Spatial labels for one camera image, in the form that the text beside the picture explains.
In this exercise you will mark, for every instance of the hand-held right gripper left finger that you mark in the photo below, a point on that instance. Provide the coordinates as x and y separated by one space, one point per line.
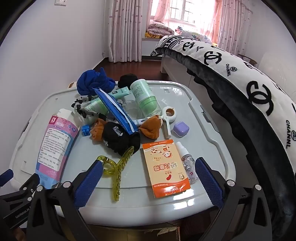
89 183

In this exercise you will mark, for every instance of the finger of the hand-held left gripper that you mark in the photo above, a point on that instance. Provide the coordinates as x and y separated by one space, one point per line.
6 174
30 183

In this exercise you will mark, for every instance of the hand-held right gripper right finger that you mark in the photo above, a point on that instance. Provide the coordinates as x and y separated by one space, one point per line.
209 183

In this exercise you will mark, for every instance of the yellow hair claw clip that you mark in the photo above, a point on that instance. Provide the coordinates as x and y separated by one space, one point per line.
115 187

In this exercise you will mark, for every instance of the pink and blue pouch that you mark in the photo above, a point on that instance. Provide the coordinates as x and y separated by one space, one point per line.
55 148

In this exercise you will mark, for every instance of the orange paper packet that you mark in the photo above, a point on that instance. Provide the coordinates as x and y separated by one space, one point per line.
161 176

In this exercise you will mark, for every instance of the black cloth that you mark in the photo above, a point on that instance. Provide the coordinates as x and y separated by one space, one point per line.
120 141

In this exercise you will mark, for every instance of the orange cloth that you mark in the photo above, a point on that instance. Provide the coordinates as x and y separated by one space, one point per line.
97 131

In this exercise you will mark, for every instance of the blue foil packet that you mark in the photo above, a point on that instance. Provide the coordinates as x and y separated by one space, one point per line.
115 113

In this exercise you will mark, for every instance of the cardboard box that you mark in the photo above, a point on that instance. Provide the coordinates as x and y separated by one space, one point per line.
150 234

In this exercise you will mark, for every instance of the small clear spray bottle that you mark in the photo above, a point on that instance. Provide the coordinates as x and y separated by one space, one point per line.
185 157

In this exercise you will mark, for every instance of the blue toy brick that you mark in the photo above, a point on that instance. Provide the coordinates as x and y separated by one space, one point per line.
85 129

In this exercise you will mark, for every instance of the small purple case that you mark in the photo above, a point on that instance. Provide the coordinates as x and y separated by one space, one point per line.
181 129

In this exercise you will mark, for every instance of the mint green tube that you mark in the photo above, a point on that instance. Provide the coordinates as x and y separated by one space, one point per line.
120 92
96 106

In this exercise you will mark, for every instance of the cow print cloth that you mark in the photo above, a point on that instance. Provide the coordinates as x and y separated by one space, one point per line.
81 102

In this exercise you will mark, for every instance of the clear plastic cup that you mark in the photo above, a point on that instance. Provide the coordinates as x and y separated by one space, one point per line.
130 106

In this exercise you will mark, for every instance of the blue cloth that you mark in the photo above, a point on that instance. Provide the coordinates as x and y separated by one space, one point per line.
90 81

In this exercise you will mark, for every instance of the green and white bottle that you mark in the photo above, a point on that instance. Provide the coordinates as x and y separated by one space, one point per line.
144 97

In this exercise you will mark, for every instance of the black and white printed blanket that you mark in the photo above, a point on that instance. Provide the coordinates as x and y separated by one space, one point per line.
231 76

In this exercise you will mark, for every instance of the black sock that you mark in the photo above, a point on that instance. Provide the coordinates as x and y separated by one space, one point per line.
127 80

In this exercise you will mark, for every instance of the wooden chair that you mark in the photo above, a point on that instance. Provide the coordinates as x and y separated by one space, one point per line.
248 59

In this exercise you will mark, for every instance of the pile of bedding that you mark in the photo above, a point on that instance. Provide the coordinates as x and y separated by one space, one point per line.
201 38

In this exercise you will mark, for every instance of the pink dotted curtain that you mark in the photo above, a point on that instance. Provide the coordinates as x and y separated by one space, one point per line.
231 27
124 30

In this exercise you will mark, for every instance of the folded pink blankets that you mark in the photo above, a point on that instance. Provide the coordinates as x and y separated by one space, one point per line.
159 29

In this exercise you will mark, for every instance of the window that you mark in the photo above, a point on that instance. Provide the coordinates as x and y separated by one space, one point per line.
185 11

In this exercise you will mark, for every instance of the white bed frame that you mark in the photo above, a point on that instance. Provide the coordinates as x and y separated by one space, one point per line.
175 69

